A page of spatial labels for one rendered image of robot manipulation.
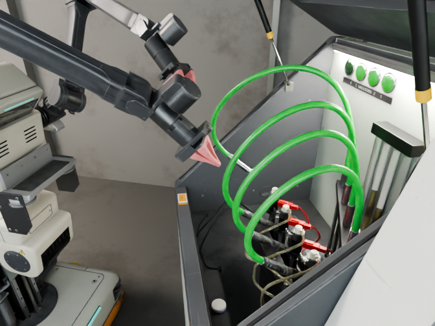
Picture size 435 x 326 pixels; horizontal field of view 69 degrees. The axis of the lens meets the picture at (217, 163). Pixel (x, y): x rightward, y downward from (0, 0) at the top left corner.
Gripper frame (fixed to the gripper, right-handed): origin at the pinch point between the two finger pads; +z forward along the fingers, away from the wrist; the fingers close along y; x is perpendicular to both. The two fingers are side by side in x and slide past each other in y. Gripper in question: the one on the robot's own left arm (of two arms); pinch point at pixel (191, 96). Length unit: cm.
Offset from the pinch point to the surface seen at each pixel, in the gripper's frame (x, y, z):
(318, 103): -28.1, -12.7, 23.3
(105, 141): 152, 134, -61
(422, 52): -44, -36, 26
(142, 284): 124, 55, 50
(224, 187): -2.0, -19.2, 26.4
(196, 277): 18.7, -20.5, 41.0
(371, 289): -21, -35, 51
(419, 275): -29, -39, 49
